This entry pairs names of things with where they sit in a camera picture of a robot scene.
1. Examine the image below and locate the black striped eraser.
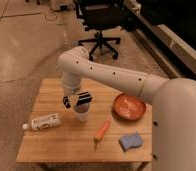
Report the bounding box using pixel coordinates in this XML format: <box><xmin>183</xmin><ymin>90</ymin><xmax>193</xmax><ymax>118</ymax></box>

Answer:
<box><xmin>62</xmin><ymin>91</ymin><xmax>94</xmax><ymax>109</ymax></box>

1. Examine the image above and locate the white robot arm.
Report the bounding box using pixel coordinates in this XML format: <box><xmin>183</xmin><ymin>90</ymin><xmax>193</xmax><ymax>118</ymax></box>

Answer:
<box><xmin>58</xmin><ymin>46</ymin><xmax>196</xmax><ymax>171</ymax></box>

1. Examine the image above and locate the white tube bottle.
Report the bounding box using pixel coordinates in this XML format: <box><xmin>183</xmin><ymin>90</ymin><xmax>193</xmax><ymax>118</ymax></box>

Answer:
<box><xmin>23</xmin><ymin>113</ymin><xmax>61</xmax><ymax>131</ymax></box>

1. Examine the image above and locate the wooden table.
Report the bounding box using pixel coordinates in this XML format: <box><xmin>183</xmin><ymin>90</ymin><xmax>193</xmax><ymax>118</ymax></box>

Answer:
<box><xmin>16</xmin><ymin>79</ymin><xmax>152</xmax><ymax>163</ymax></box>

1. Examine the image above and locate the orange carrot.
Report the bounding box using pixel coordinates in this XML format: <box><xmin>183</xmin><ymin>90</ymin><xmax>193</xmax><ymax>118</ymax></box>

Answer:
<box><xmin>94</xmin><ymin>121</ymin><xmax>111</xmax><ymax>149</ymax></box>

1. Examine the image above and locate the orange bowl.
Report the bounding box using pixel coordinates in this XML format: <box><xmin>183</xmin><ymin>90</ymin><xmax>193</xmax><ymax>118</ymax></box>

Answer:
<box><xmin>113</xmin><ymin>93</ymin><xmax>146</xmax><ymax>121</ymax></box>

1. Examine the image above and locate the blue sponge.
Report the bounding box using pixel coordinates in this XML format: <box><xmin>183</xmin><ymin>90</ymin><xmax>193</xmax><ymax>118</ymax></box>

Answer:
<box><xmin>119</xmin><ymin>132</ymin><xmax>143</xmax><ymax>151</ymax></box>

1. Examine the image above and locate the black office chair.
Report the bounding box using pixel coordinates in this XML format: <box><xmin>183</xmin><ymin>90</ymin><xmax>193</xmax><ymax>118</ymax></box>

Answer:
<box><xmin>73</xmin><ymin>0</ymin><xmax>126</xmax><ymax>61</ymax></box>

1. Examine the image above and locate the long bench rail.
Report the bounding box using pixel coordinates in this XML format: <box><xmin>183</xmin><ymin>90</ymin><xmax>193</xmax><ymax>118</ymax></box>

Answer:
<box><xmin>124</xmin><ymin>0</ymin><xmax>196</xmax><ymax>77</ymax></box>

